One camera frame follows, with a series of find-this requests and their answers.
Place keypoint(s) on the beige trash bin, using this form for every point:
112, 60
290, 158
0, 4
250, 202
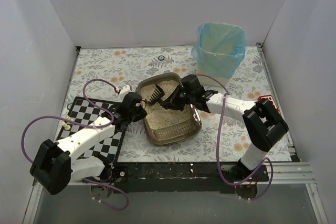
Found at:
210, 80

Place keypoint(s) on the red toy block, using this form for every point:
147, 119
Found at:
270, 98

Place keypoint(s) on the black litter scoop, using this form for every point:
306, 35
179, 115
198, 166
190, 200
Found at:
157, 95

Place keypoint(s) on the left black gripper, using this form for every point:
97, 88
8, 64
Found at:
140, 111

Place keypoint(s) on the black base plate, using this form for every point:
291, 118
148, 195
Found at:
146, 177

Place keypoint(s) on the brown plastic litter box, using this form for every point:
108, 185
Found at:
164, 127

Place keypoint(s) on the blue plastic bin liner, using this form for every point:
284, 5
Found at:
220, 49

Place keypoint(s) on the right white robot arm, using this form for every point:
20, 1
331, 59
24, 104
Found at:
264, 124

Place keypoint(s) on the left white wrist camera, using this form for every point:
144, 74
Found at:
123, 90

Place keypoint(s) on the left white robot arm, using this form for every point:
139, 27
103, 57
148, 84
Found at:
58, 163

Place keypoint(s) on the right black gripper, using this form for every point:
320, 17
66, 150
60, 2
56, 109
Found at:
173, 100

